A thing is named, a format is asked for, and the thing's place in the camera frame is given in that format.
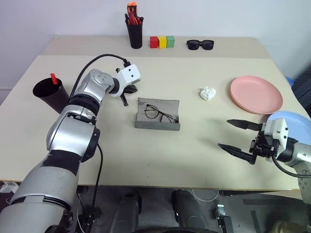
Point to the grey felt glasses case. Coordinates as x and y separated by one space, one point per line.
158 126

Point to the orange capped marker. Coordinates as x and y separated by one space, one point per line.
129 8
134 8

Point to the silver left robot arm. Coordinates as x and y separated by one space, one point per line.
68 136

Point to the red wooden block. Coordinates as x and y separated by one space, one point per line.
154 42

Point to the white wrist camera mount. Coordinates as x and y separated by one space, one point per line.
277 129
130 75

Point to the yellow wooden block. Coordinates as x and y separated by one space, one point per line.
162 42

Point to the thin dark rimmed eyeglasses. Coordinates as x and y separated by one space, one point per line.
151 114

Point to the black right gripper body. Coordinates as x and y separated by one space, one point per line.
263 146

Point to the green wooden block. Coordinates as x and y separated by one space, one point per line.
170 41

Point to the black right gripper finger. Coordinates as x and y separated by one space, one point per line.
239 153
245 124

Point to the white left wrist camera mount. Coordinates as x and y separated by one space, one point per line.
130 75

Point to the dark rounded robot leg shape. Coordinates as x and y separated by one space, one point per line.
127 213
188 213

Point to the tall black pen cup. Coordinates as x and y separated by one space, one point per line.
136 36

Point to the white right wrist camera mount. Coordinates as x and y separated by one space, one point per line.
277 129

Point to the pink plate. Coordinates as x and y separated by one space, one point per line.
256 94

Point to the black marker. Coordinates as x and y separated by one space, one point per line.
141 20
126 17

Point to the blue plate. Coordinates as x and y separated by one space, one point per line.
295 121

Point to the blue round object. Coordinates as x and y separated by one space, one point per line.
289 81

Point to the wide black plastic cup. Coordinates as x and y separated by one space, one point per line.
54 99

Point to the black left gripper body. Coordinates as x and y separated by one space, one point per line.
131 89

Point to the black sunglasses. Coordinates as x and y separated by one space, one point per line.
193 45

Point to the white power strip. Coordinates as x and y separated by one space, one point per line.
8 187

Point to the red marker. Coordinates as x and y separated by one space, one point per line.
54 78

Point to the black ribbed object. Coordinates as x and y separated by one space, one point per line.
302 87

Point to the small black floor box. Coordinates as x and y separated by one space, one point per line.
222 214

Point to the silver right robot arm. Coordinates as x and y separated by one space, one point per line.
300 151

